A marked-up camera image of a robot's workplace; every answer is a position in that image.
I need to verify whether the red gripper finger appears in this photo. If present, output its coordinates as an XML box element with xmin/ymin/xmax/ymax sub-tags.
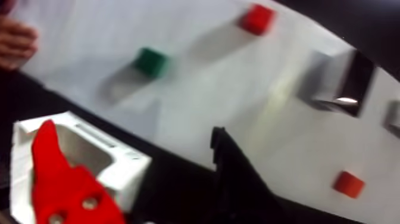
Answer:
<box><xmin>31</xmin><ymin>119</ymin><xmax>127</xmax><ymax>224</ymax></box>

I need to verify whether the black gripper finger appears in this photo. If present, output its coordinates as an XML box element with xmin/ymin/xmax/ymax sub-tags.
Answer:
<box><xmin>210</xmin><ymin>126</ymin><xmax>282</xmax><ymax>224</ymax></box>

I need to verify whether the long white paper sheet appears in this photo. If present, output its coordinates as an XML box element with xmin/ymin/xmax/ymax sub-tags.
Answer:
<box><xmin>9</xmin><ymin>0</ymin><xmax>400</xmax><ymax>224</ymax></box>

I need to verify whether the black and white carton box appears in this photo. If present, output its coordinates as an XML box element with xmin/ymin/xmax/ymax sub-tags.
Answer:
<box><xmin>296</xmin><ymin>48</ymin><xmax>376</xmax><ymax>118</ymax></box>

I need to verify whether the person's right hand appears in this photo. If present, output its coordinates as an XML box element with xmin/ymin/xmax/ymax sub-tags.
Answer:
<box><xmin>0</xmin><ymin>15</ymin><xmax>39</xmax><ymax>70</ymax></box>

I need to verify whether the white open cardboard box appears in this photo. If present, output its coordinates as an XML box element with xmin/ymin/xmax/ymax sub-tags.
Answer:
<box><xmin>9</xmin><ymin>111</ymin><xmax>153</xmax><ymax>224</ymax></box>

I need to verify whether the orange wooden cube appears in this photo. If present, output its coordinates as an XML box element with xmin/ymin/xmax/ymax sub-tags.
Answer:
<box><xmin>332</xmin><ymin>170</ymin><xmax>365</xmax><ymax>199</ymax></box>

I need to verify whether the green wooden cube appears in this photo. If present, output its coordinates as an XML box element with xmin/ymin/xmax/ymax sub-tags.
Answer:
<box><xmin>133</xmin><ymin>46</ymin><xmax>171</xmax><ymax>79</ymax></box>

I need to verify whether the red wooden cube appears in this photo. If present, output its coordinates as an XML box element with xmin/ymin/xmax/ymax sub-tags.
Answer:
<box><xmin>239</xmin><ymin>4</ymin><xmax>277</xmax><ymax>36</ymax></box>

